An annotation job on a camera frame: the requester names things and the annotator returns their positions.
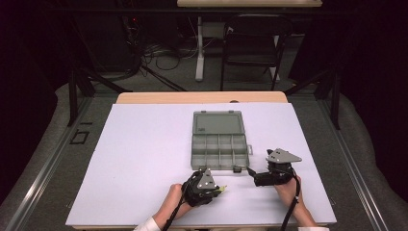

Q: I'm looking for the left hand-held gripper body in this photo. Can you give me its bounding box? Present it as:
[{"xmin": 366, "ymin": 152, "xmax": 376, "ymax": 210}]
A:
[{"xmin": 182, "ymin": 167, "xmax": 222, "ymax": 208}]

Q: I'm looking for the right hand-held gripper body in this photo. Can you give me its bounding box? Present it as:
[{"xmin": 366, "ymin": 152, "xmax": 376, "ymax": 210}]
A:
[{"xmin": 254, "ymin": 147, "xmax": 303, "ymax": 188}]

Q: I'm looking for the grey compartment storage box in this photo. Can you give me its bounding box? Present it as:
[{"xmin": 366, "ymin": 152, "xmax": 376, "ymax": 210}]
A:
[{"xmin": 191, "ymin": 110, "xmax": 254, "ymax": 174}]

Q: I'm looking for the person's left hand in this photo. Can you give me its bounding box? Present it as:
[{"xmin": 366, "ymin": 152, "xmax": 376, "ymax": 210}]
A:
[{"xmin": 166, "ymin": 183, "xmax": 194, "ymax": 214}]

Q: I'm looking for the person's right hand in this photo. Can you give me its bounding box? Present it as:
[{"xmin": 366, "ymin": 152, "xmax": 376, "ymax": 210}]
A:
[{"xmin": 273, "ymin": 175, "xmax": 305, "ymax": 210}]

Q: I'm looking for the white table mat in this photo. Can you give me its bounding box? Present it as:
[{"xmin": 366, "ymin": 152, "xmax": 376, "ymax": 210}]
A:
[{"xmin": 65, "ymin": 102, "xmax": 337, "ymax": 227}]

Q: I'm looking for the black metal stand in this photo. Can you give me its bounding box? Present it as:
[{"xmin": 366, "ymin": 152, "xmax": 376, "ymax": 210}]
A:
[
  {"xmin": 283, "ymin": 68, "xmax": 342, "ymax": 130},
  {"xmin": 66, "ymin": 65, "xmax": 133, "ymax": 127}
]

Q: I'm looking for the wooden table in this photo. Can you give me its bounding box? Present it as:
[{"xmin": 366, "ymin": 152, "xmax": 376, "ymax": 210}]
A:
[{"xmin": 115, "ymin": 90, "xmax": 289, "ymax": 105}]

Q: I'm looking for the black folding chair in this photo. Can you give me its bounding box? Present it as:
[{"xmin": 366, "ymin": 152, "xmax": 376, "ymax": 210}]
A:
[{"xmin": 220, "ymin": 13, "xmax": 293, "ymax": 91}]

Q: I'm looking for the desk with white leg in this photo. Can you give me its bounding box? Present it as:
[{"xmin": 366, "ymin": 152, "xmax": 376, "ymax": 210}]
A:
[{"xmin": 176, "ymin": 0, "xmax": 323, "ymax": 83}]

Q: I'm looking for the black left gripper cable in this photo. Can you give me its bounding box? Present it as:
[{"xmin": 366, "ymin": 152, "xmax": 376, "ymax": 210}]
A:
[{"xmin": 162, "ymin": 179, "xmax": 189, "ymax": 231}]

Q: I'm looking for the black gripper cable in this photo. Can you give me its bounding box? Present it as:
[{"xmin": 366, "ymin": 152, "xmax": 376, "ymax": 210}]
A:
[
  {"xmin": 279, "ymin": 171, "xmax": 303, "ymax": 231},
  {"xmin": 162, "ymin": 179, "xmax": 189, "ymax": 231}
]

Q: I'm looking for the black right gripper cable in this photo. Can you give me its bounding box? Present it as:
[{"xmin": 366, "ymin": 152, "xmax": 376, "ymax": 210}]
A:
[{"xmin": 279, "ymin": 171, "xmax": 303, "ymax": 231}]

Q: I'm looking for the bundle of floor cables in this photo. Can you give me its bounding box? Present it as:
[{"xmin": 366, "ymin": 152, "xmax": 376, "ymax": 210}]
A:
[{"xmin": 123, "ymin": 15, "xmax": 201, "ymax": 80}]

